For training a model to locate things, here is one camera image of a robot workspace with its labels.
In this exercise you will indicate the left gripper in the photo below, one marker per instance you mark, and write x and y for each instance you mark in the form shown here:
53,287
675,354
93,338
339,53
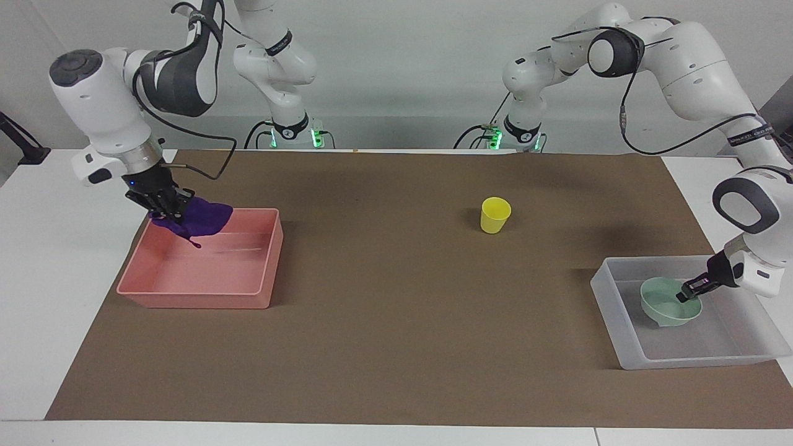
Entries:
723,274

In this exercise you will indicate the yellow plastic cup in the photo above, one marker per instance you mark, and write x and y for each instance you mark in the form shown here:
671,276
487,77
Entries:
494,218

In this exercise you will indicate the purple cloth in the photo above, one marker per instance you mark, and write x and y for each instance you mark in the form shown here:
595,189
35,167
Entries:
204,218

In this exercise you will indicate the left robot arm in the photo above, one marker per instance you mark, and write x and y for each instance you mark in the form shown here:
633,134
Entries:
694,68

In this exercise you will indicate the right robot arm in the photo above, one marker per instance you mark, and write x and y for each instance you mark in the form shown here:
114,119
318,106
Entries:
99,99

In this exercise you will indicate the pink plastic box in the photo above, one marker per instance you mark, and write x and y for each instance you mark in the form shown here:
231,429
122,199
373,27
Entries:
204,272

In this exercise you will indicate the light green bowl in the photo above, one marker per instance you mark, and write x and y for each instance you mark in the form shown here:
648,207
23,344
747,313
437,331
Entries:
663,306

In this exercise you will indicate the translucent white plastic box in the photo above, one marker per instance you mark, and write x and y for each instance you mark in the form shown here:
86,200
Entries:
712,337

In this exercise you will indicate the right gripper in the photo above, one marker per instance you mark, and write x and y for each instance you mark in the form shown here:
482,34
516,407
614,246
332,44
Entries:
150,181

